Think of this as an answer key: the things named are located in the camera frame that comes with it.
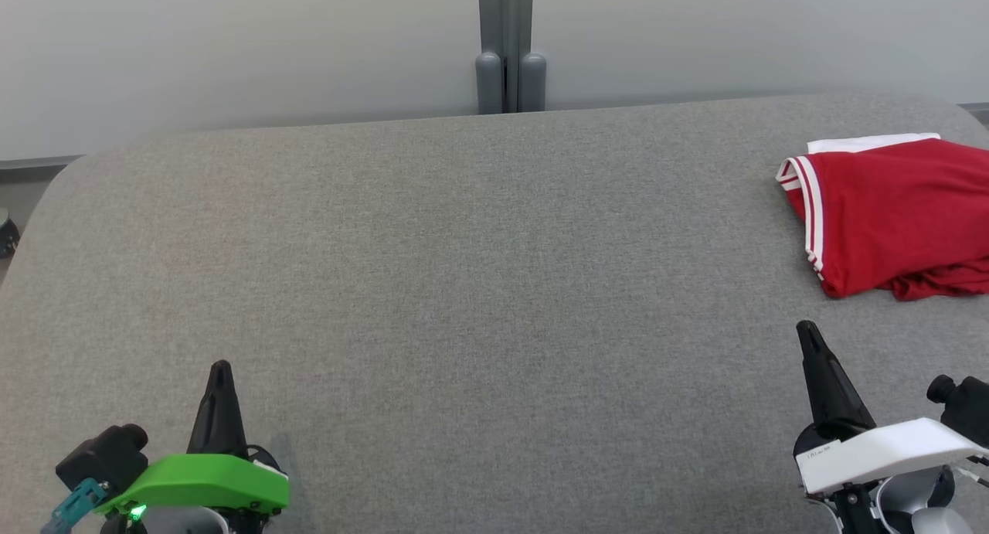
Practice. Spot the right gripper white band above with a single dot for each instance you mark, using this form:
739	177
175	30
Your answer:
881	453

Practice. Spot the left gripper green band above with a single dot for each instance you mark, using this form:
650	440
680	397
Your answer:
209	480

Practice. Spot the red white numbered jersey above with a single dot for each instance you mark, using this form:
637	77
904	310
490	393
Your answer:
896	209

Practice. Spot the black round object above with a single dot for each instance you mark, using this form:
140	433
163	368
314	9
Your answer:
8	236

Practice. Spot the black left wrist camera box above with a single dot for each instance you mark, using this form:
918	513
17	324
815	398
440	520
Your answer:
100	460

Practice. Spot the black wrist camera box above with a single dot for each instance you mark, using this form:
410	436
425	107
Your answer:
966	406
100	460

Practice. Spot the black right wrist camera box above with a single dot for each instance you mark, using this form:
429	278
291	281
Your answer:
966	406

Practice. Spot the grey double partition post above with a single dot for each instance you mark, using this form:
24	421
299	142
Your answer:
510	24

